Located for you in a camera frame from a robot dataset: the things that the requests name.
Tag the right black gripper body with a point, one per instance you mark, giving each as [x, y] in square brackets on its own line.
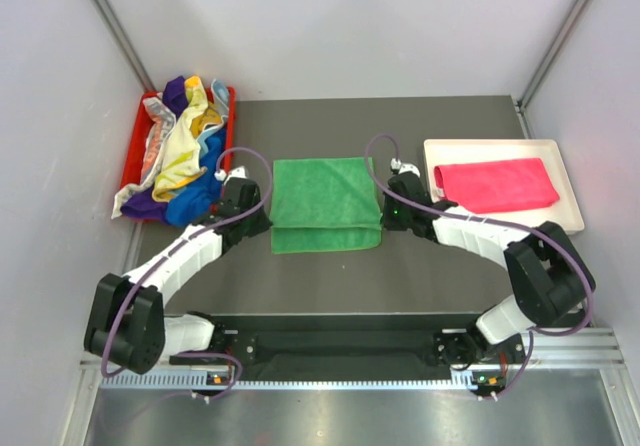
[396, 217]

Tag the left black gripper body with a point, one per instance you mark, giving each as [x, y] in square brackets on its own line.
[255, 223]

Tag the green towel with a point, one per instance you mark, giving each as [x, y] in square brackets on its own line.
[324, 205]

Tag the pink towel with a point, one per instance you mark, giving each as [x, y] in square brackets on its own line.
[497, 186]

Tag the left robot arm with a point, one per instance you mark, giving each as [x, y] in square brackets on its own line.
[127, 324]

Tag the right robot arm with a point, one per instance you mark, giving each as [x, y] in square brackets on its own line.
[547, 275]

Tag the blue towel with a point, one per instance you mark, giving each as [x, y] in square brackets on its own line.
[195, 199]

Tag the yellow patterned towel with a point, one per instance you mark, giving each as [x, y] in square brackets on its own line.
[181, 160]

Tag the purple towel front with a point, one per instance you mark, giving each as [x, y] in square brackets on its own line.
[143, 207]

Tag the purple towel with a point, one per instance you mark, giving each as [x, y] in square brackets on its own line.
[143, 207]
[174, 96]

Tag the white patterned towel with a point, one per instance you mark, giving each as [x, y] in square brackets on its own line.
[153, 125]

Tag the red plastic bin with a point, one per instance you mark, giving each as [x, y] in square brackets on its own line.
[225, 98]

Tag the purple towel back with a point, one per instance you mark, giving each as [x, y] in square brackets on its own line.
[174, 96]

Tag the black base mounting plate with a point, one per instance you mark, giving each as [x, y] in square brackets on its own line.
[358, 347]

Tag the white plastic tray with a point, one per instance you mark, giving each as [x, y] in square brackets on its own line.
[565, 212]

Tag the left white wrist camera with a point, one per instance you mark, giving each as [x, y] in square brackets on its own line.
[223, 176]

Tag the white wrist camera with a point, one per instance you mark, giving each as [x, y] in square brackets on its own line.
[399, 167]
[223, 176]

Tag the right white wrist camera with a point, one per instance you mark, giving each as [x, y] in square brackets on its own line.
[399, 167]

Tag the aluminium frame rail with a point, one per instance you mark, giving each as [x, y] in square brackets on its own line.
[593, 349]

